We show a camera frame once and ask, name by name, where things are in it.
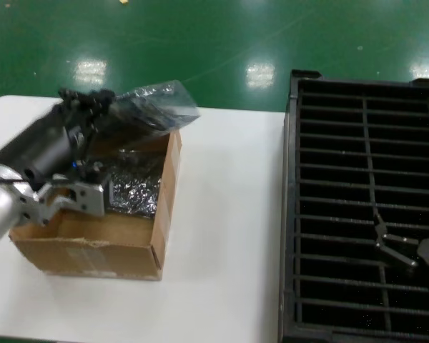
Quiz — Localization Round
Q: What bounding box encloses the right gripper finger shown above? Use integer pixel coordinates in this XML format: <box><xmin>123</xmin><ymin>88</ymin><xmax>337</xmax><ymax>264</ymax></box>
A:
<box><xmin>373</xmin><ymin>213</ymin><xmax>420</xmax><ymax>273</ymax></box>

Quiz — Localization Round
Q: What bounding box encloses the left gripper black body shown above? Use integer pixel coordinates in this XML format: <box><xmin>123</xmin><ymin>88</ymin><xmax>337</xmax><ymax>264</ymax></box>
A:
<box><xmin>0</xmin><ymin>102</ymin><xmax>94</xmax><ymax>187</ymax></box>

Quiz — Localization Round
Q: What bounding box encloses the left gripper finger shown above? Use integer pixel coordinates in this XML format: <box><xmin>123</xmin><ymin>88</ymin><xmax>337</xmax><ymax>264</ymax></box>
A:
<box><xmin>87</xmin><ymin>88</ymin><xmax>116</xmax><ymax>134</ymax></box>
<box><xmin>58</xmin><ymin>87</ymin><xmax>94</xmax><ymax>112</ymax></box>

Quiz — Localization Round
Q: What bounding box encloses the grey antistatic bag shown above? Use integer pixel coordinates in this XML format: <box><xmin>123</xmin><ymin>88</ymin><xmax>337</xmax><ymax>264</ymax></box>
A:
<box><xmin>105</xmin><ymin>80</ymin><xmax>201</xmax><ymax>140</ymax></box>

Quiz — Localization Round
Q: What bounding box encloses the bagged graphics card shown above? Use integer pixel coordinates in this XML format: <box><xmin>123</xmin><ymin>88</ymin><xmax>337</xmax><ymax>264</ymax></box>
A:
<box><xmin>106</xmin><ymin>146</ymin><xmax>164</xmax><ymax>224</ymax></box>

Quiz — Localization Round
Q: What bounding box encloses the brown cardboard box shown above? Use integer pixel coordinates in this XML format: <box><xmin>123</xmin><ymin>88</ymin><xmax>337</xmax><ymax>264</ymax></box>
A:
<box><xmin>9</xmin><ymin>130</ymin><xmax>183</xmax><ymax>282</ymax></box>

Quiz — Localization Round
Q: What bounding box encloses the black slotted plastic container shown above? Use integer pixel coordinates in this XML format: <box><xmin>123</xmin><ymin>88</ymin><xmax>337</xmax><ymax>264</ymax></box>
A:
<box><xmin>278</xmin><ymin>69</ymin><xmax>429</xmax><ymax>343</ymax></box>

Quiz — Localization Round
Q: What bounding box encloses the black left camera cable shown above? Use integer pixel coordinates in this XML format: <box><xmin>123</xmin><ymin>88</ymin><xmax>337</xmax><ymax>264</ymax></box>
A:
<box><xmin>0</xmin><ymin>177</ymin><xmax>35</xmax><ymax>187</ymax></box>

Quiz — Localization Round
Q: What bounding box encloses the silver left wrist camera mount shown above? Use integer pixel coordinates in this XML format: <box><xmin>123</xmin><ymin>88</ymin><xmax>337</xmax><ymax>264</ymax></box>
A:
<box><xmin>19</xmin><ymin>174</ymin><xmax>116</xmax><ymax>227</ymax></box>

